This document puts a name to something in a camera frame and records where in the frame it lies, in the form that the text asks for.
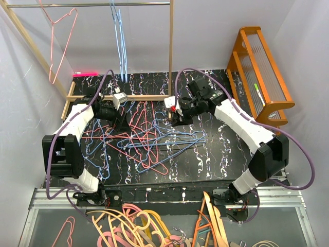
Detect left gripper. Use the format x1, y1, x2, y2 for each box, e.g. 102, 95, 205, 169
95, 100, 132, 133

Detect light blue wire hanger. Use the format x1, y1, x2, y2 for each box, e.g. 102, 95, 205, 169
109, 1, 121, 77

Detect pink wire hanger hung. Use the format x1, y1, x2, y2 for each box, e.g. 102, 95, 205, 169
38, 0, 79, 84

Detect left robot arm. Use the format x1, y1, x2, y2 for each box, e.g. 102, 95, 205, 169
42, 89, 130, 205

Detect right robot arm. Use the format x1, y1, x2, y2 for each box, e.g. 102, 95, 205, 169
164, 79, 289, 204

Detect pile of plastic hangers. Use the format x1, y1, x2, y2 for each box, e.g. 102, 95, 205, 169
86, 203, 193, 246

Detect wooden hangers pile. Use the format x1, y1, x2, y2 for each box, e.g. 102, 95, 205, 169
191, 190, 277, 247

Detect pink plastic marker strip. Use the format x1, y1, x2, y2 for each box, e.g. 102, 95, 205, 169
72, 73, 98, 78

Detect green white pen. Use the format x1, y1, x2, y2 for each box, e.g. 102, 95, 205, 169
254, 83, 265, 106

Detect orange wooden shelf rack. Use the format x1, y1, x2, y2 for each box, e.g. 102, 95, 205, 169
227, 26, 295, 128

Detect pink hanger on glass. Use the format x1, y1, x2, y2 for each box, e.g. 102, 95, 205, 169
51, 216, 76, 247

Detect metal hanging rod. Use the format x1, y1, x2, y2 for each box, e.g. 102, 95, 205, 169
5, 2, 171, 9

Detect tangled pink wire hangers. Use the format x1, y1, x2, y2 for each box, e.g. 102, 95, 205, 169
82, 101, 169, 175

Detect tangled blue wire hangers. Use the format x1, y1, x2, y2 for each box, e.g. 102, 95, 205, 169
82, 101, 206, 182

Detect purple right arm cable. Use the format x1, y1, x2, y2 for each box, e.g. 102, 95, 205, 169
174, 67, 316, 224

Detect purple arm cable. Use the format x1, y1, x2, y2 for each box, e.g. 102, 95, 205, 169
174, 67, 316, 224
45, 68, 121, 223

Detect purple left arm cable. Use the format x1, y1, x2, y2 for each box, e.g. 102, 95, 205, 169
45, 68, 121, 223

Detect wooden clothes rack frame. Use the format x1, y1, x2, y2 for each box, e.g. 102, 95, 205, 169
1, 1, 174, 120

